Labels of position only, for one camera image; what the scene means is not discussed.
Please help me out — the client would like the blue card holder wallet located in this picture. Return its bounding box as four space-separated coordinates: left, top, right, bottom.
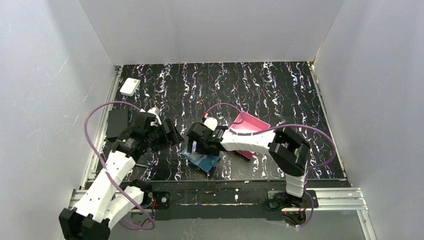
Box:
182 148 221 173

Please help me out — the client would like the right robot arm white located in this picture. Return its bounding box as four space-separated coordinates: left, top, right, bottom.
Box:
182 122 311 198

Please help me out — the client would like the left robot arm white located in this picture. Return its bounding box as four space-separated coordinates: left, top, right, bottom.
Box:
58 109 184 240

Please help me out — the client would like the black box far left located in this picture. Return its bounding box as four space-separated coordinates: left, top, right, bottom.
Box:
105 108 130 142

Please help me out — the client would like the pink plastic box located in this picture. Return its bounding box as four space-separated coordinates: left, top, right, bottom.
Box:
221 111 275 160

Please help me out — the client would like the white small device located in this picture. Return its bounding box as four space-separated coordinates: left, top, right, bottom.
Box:
119 77 141 97

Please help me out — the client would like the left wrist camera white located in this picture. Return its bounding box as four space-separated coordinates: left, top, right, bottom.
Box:
138 106 162 128

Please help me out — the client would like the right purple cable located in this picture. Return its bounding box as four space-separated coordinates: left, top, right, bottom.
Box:
205 102 337 227

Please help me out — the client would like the purple cable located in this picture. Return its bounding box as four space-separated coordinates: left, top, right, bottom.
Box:
83 100 157 231
205 102 337 227

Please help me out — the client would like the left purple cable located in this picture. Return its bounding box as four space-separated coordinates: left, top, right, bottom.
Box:
83 100 157 231

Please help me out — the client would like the aluminium frame rail left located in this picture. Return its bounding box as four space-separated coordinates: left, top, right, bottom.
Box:
79 65 123 190

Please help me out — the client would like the aluminium frame rail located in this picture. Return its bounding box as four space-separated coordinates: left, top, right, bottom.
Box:
70 187 379 240
79 65 123 190

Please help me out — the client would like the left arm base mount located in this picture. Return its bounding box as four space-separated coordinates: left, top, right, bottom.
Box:
128 191 170 230

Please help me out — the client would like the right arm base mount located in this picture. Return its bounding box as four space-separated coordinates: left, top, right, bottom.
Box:
262 190 319 229

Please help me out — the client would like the aluminium frame rail front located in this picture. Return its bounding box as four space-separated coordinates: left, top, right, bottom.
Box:
70 187 379 240

